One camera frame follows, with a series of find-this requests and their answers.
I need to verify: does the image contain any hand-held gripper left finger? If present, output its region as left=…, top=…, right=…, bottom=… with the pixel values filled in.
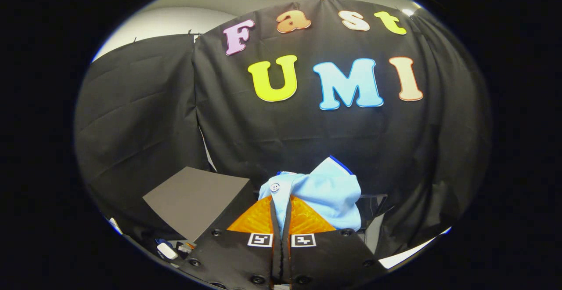
left=178, top=195, right=284, bottom=290

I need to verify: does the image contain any small white object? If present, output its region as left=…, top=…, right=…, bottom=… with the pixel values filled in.
left=157, top=243, right=178, bottom=260

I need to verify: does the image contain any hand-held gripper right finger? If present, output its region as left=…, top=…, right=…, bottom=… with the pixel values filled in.
left=281, top=195, right=389, bottom=290

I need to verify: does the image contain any light blue polo shirt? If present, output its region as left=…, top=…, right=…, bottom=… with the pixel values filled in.
left=258, top=155, right=363, bottom=233

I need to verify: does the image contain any white flat panel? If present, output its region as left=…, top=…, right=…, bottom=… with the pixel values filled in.
left=378, top=226, right=452, bottom=269

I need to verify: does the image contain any grey cabinet with black top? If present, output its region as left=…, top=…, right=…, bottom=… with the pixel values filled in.
left=143, top=166, right=259, bottom=243

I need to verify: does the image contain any black backdrop cloth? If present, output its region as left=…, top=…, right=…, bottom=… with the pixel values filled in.
left=74, top=0, right=492, bottom=260

